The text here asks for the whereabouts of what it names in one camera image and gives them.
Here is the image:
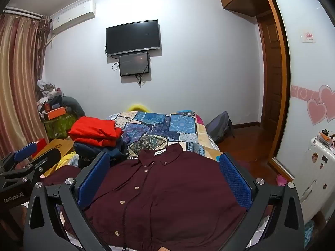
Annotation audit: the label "maroon button-up shirt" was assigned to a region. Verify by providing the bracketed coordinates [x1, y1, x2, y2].
[42, 143, 262, 251]

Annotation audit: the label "white ribbed suitcase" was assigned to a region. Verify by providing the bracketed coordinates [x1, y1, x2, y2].
[298, 136, 335, 225]

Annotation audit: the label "white air conditioner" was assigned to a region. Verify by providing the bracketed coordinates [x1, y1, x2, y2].
[50, 1, 97, 34]

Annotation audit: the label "wall-mounted black television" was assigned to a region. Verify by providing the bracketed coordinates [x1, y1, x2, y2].
[106, 19, 161, 57]

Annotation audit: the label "orange box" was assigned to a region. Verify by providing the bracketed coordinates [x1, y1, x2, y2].
[42, 107, 66, 121]

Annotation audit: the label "pile of household clutter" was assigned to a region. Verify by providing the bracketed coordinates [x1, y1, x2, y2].
[37, 80, 66, 110]

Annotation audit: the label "green storage box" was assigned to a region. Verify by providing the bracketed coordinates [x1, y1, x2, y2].
[43, 112, 76, 139]

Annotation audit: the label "red folded garment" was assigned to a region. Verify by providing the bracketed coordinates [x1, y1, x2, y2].
[68, 116, 123, 147]

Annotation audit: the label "navy folded garment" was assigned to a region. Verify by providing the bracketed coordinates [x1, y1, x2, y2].
[73, 138, 130, 168]

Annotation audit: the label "teal cloth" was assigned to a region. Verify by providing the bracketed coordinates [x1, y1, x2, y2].
[304, 220, 314, 241]

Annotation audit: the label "striped pink curtain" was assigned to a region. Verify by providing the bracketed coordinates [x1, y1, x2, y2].
[0, 13, 51, 163]

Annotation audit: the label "small items on suitcase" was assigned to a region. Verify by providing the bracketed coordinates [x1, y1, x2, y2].
[315, 129, 335, 147]

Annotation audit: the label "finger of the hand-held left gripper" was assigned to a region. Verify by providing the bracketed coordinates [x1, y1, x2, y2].
[5, 148, 63, 189]
[0, 142, 40, 174]

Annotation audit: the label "small black monitor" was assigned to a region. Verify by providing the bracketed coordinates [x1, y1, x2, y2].
[119, 52, 150, 77]

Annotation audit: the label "dark grey cushion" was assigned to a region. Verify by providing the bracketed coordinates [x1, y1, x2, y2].
[61, 96, 85, 118]

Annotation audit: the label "grey backpack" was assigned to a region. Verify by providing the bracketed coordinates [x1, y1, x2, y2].
[205, 111, 236, 144]

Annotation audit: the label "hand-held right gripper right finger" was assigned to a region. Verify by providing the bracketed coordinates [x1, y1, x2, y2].
[219, 152, 305, 251]

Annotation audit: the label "patchwork bed blanket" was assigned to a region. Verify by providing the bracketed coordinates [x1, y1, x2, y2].
[106, 108, 220, 163]

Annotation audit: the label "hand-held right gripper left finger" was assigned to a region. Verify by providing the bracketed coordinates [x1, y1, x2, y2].
[23, 152, 116, 251]

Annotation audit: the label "yellow cloth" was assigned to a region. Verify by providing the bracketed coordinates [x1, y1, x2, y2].
[56, 153, 79, 170]

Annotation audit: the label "brown wooden door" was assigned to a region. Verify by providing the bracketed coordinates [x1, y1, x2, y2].
[258, 16, 282, 126]

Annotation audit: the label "wardrobe sliding door with hearts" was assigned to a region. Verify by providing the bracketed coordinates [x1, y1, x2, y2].
[262, 0, 335, 189]

